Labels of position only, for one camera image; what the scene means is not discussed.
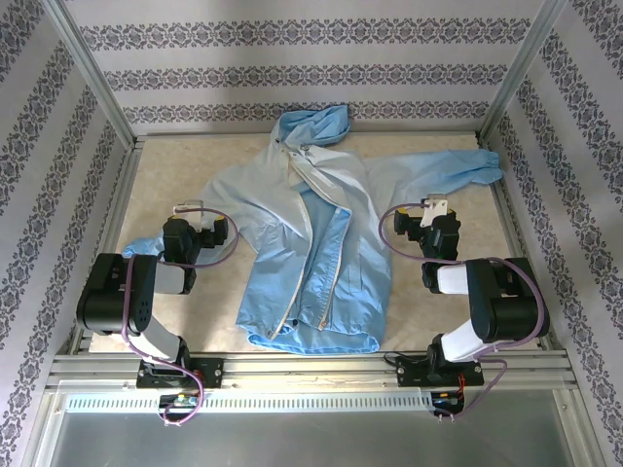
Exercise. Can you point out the light blue hooded jacket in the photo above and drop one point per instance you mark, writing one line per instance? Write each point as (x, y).
(272, 253)

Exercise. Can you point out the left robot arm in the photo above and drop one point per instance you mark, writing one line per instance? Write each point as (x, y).
(112, 292)

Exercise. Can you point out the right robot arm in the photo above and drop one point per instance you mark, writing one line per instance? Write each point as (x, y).
(511, 301)

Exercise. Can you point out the small left controller board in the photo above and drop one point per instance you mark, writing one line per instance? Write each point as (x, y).
(179, 400)

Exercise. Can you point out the small controller board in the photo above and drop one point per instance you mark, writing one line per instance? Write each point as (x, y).
(179, 400)
(448, 398)

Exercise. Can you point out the small right controller board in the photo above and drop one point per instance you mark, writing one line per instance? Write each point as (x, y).
(448, 398)

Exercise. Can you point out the shiny metal sheet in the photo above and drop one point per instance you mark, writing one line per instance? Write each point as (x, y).
(311, 440)

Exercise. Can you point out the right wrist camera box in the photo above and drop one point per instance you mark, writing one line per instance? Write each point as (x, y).
(434, 208)

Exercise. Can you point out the aluminium side rail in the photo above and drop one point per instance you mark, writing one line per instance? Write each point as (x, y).
(109, 233)
(518, 233)

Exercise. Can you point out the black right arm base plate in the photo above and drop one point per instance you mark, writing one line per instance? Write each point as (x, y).
(411, 370)

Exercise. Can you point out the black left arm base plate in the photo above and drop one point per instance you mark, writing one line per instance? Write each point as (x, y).
(211, 372)

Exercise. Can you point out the aluminium frame post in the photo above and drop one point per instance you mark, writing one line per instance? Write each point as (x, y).
(523, 73)
(90, 73)

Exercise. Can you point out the aluminium mounting rail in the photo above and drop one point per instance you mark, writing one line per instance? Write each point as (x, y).
(311, 372)

